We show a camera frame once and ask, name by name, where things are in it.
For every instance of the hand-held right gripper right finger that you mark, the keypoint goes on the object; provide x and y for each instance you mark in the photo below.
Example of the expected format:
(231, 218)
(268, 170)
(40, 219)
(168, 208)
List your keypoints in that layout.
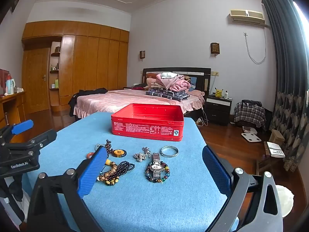
(216, 171)

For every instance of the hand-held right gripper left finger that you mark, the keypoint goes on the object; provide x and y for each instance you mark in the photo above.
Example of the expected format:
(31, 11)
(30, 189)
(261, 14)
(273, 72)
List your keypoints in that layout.
(93, 171)

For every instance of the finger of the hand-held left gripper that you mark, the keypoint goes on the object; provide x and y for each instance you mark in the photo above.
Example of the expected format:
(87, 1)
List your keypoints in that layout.
(23, 127)
(41, 139)

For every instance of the thin silver bangle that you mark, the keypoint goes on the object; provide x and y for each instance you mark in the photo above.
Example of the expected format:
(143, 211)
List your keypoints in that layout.
(96, 146)

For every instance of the silver wrist watch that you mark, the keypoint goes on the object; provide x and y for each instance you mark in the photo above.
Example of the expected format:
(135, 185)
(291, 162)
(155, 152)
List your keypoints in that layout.
(155, 167)

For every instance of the red tin box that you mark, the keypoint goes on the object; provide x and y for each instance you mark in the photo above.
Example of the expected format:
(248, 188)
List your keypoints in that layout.
(144, 128)

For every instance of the wooden desk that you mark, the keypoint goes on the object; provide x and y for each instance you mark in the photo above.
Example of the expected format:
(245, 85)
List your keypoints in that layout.
(14, 106)

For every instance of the wooden door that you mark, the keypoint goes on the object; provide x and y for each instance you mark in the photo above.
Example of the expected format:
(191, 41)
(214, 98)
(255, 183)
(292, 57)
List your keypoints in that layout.
(36, 89)

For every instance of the blue white thermos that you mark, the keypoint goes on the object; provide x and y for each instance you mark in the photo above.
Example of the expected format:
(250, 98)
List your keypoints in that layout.
(10, 87)

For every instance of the white bathroom scale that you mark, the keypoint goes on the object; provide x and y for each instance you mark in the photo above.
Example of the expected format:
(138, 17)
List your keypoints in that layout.
(251, 137)

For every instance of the wide silver bangle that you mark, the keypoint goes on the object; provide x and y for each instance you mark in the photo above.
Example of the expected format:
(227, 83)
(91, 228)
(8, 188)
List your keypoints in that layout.
(170, 155)

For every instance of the black white nightstand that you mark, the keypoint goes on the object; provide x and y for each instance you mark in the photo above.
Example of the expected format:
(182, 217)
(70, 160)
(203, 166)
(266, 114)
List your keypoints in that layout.
(218, 111)

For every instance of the cardboard boxes on floor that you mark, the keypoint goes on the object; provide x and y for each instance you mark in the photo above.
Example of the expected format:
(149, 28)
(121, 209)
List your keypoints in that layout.
(275, 149)

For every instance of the plaid bag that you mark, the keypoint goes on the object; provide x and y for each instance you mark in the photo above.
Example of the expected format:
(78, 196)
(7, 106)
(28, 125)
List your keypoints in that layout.
(248, 113)

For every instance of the black garment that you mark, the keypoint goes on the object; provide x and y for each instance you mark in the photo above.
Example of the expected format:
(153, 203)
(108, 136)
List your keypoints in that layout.
(89, 92)

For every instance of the small wooden stool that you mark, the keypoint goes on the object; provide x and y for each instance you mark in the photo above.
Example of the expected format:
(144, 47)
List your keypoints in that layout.
(276, 135)

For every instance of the bed with pink bedspread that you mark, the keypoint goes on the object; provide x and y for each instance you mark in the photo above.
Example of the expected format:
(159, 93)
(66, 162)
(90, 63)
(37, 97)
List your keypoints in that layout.
(108, 101)

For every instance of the white plastic container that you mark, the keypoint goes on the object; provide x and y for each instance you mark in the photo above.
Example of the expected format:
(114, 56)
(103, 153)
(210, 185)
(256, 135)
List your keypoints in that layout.
(284, 198)

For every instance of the white bottle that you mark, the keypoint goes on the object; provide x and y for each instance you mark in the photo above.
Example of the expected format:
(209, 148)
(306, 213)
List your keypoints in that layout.
(226, 95)

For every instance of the yellow plush toy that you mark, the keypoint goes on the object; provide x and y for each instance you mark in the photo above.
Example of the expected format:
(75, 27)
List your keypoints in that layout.
(218, 93)

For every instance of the pink pillow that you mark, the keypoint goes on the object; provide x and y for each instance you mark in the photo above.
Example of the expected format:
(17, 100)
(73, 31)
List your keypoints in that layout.
(198, 93)

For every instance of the plaid blanket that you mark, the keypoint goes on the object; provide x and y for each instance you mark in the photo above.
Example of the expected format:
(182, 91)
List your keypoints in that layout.
(166, 94)

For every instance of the pink garment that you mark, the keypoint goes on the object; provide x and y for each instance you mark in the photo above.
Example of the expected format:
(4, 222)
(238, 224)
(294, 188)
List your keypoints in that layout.
(178, 84)

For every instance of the dark red garment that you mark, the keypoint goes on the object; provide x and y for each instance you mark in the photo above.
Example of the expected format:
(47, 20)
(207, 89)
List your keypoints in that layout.
(139, 87)

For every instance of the wooden wardrobe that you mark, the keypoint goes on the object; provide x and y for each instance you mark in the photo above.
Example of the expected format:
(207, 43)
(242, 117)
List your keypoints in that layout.
(96, 60)

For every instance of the pile of folded clothes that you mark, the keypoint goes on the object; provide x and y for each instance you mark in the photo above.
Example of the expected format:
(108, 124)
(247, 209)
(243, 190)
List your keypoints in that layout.
(200, 73)

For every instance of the beige folded blanket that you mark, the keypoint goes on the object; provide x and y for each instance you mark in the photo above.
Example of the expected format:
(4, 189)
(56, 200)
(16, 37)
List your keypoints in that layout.
(154, 84)

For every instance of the white garment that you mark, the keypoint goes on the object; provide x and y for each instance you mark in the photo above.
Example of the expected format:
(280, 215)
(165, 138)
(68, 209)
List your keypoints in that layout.
(167, 75)

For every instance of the brown pillow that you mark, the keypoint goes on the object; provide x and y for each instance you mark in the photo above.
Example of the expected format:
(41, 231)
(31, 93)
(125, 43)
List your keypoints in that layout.
(151, 75)

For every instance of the grey patterned curtain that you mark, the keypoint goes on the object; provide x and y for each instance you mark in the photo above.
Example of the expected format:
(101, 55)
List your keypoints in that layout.
(284, 77)

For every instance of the wall outlet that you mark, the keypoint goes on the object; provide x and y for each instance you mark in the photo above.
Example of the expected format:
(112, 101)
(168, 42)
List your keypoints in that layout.
(215, 73)

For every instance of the large wooden wall lamp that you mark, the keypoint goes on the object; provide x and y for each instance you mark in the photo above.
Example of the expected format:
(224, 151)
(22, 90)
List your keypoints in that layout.
(214, 48)

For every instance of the small wooden wall lamp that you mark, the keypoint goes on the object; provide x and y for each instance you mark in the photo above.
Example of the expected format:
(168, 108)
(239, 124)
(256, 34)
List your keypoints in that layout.
(142, 54)

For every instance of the wall air conditioner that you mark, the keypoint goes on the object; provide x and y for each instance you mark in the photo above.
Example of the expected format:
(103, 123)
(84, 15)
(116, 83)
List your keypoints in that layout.
(246, 17)

